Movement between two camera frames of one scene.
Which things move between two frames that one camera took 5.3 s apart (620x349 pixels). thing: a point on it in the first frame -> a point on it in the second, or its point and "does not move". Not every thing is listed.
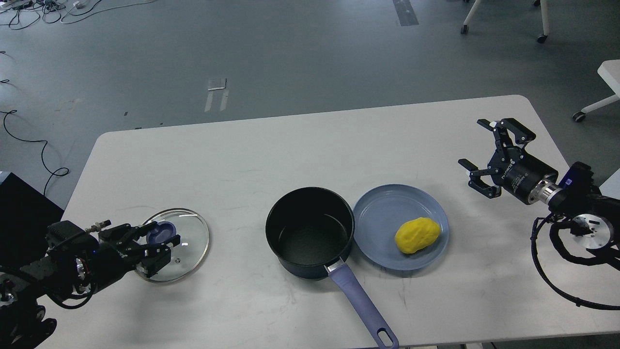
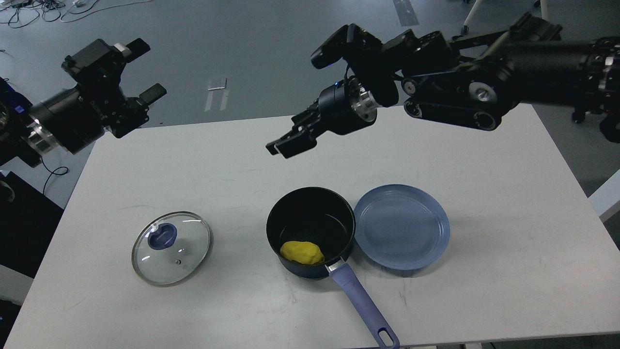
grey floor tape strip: x=405 y=12 does not move
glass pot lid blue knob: x=164 y=231 does not move
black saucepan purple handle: x=310 y=229 does not move
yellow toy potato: x=414 y=235 -> x=302 y=252
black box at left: x=25 y=215 does not move
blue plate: x=377 y=219 does not move
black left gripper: x=117 y=251 -> x=71 y=119
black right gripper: x=525 y=179 -> x=344 y=105
